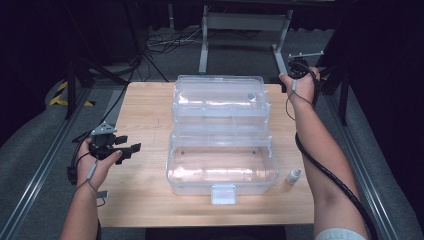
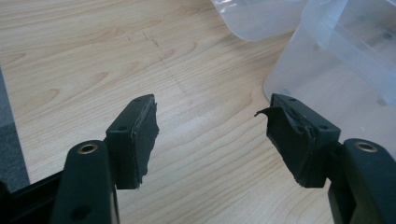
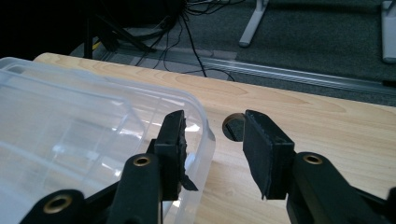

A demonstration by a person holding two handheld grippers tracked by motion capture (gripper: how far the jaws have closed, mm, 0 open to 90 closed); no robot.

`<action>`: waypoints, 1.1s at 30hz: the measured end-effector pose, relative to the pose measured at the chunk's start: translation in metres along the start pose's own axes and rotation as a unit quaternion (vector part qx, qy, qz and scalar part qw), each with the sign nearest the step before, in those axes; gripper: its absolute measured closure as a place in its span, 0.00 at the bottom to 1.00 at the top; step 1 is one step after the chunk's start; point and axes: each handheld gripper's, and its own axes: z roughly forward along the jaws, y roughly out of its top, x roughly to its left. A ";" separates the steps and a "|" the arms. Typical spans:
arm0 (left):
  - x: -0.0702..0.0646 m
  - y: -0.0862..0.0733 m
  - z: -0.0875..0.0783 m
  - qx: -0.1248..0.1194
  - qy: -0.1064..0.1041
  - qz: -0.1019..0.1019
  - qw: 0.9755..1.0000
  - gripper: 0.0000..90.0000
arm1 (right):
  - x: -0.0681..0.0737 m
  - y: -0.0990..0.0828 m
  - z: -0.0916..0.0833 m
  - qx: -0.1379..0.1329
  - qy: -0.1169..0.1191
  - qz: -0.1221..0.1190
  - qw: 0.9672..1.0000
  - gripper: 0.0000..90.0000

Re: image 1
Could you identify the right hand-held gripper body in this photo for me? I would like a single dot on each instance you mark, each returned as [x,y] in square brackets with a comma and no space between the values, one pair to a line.
[298,66]

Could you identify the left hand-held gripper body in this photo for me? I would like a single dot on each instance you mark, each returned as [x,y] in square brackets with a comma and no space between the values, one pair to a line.
[101,143]

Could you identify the clear plastic storage box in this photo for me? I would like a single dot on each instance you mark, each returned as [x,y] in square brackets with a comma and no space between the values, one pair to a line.
[220,166]

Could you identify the person's right hand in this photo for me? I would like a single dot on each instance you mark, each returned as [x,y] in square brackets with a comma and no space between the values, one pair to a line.
[301,88]

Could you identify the person's left hand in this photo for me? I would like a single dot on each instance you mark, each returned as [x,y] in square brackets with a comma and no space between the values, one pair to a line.
[93,170]

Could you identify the black metal stand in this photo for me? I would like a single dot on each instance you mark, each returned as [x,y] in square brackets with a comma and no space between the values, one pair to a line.
[343,86]

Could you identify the yellow and black floor tape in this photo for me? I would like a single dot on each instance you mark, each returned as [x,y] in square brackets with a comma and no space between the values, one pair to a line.
[60,96]

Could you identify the black tripod stand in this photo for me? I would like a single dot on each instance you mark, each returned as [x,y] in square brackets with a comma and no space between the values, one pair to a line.
[83,71]

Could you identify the small white plastic bottle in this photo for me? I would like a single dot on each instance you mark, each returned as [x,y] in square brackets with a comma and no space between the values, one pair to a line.
[292,177]

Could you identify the person's dark clothing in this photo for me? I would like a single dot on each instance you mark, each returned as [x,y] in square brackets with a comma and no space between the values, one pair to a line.
[216,234]

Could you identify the person's white sleeve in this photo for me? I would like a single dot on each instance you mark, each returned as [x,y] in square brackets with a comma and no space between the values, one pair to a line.
[340,235]

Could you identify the aluminium floor rail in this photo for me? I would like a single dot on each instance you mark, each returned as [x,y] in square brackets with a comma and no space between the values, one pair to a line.
[363,160]
[40,170]

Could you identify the grey metal frame stand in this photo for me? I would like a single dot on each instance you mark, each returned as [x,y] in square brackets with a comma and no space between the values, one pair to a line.
[246,23]

